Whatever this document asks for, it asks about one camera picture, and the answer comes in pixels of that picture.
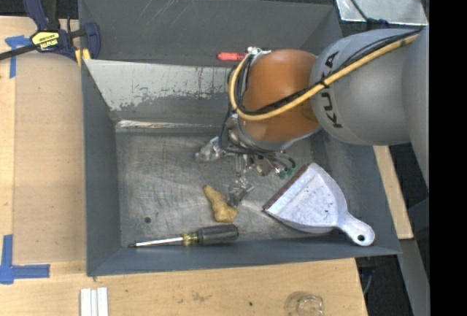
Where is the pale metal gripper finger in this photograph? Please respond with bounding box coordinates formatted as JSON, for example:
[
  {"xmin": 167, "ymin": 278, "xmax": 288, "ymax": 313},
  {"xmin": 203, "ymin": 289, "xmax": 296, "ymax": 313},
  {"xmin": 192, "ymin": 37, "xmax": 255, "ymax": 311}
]
[
  {"xmin": 194, "ymin": 136, "xmax": 224, "ymax": 163},
  {"xmin": 227, "ymin": 158, "xmax": 255, "ymax": 207}
]

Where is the yellow ginger root toy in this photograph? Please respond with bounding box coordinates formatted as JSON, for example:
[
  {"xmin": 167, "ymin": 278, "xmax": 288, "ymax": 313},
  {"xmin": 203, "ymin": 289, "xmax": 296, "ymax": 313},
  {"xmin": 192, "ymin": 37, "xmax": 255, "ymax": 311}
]
[{"xmin": 202, "ymin": 184, "xmax": 239, "ymax": 224}]

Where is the grey metal bin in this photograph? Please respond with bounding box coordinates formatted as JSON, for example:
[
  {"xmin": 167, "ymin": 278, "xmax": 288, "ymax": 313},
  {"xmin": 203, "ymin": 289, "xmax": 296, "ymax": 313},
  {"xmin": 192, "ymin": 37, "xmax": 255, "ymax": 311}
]
[{"xmin": 77, "ymin": 0, "xmax": 403, "ymax": 277}]

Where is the white dustpan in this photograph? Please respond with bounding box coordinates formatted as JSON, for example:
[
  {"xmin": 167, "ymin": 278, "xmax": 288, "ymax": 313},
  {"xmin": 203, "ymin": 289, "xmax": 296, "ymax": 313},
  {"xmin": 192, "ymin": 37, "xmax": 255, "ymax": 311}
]
[{"xmin": 261, "ymin": 162, "xmax": 377, "ymax": 247}]

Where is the clear glass cup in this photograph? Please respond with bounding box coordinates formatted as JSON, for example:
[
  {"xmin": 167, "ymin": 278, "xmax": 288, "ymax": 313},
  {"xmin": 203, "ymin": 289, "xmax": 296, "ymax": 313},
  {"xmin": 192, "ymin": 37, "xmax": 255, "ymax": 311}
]
[{"xmin": 284, "ymin": 290, "xmax": 326, "ymax": 316}]

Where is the black handled screwdriver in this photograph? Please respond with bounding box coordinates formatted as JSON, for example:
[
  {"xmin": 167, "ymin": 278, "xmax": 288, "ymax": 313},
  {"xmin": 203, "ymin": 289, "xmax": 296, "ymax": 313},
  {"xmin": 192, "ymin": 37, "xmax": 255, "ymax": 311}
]
[{"xmin": 128, "ymin": 223, "xmax": 240, "ymax": 249}]

